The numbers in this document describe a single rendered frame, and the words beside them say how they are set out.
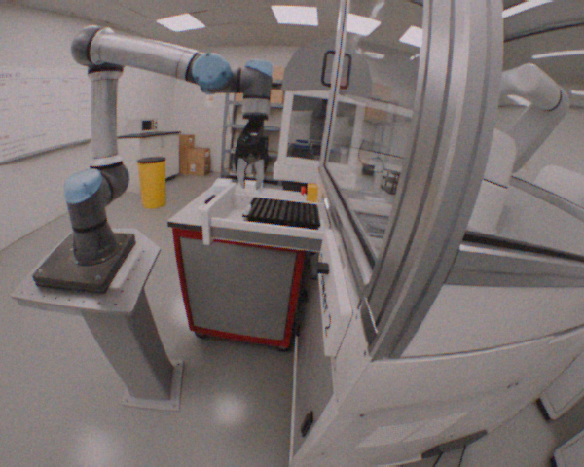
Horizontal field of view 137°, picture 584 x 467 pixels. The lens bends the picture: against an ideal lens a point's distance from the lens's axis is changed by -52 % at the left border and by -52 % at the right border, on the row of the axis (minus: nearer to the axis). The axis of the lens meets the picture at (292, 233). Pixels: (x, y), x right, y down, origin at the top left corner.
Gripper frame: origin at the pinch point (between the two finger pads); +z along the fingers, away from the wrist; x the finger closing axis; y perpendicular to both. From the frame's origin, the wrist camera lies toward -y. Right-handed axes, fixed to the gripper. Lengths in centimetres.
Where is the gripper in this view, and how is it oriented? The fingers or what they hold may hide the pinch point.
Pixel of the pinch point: (249, 185)
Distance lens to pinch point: 69.1
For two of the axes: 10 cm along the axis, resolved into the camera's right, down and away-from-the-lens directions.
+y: 0.4, -4.3, 9.0
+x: -9.9, -1.0, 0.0
